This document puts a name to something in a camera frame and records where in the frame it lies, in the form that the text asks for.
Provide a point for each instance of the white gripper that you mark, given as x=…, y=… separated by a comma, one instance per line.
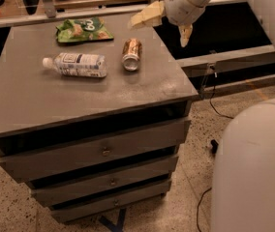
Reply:
x=178, y=8

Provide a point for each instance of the orange soda can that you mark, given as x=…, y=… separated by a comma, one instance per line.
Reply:
x=131, y=54

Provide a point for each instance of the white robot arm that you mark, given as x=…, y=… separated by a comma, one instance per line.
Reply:
x=243, y=183

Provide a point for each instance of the green snack bag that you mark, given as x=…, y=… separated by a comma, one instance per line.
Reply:
x=83, y=30

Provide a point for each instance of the clear plastic water bottle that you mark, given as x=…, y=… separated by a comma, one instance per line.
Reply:
x=78, y=64

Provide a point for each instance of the black metal floor stand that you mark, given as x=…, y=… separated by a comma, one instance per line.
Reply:
x=214, y=146

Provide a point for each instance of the grey drawer cabinet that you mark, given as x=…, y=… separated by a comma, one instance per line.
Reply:
x=43, y=110

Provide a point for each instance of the middle grey drawer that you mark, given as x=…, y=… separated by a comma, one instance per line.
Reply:
x=142, y=171

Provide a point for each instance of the grey drawer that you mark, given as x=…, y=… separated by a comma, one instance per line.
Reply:
x=39, y=164
x=142, y=171
x=117, y=200

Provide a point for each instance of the top grey drawer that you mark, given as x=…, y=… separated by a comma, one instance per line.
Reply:
x=39, y=164

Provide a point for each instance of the bottom grey drawer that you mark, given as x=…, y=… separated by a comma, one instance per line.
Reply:
x=117, y=200

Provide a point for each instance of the grey metal rail frame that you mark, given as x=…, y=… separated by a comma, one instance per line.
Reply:
x=111, y=8

